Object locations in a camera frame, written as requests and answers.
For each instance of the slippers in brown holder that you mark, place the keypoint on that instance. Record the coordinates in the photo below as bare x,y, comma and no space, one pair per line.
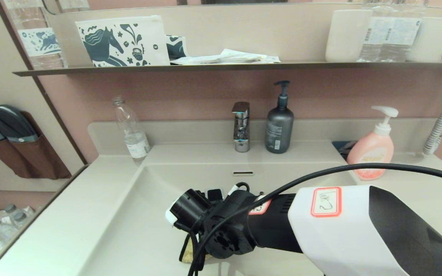
33,161

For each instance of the pink soap pump bottle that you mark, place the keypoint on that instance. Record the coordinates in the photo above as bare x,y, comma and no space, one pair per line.
374,147

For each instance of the small dark patterned pouch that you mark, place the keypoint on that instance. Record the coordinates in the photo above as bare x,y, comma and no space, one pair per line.
176,47

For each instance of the white sink basin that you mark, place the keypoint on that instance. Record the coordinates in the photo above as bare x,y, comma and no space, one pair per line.
129,230

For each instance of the chrome faucet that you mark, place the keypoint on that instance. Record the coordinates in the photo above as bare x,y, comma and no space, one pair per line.
241,130

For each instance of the dark grey pump bottle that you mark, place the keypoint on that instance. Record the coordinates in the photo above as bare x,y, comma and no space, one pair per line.
279,130

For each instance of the metal wall shelf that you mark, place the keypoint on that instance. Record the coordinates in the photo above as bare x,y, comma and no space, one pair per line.
205,68

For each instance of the white plastic amenity packets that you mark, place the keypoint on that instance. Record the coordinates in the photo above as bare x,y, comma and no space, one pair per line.
228,57

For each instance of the white horse print pouch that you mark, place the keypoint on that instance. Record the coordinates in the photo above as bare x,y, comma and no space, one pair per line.
148,38

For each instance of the empty clear plastic bottle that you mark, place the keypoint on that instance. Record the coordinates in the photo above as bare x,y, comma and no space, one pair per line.
134,142

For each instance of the water bottle horse label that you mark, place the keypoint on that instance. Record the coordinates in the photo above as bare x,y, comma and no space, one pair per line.
37,41

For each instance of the yellow cloth with dark trim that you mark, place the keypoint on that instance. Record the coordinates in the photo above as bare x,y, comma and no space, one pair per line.
188,255

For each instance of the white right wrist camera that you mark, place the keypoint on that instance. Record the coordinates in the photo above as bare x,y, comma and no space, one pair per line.
170,217

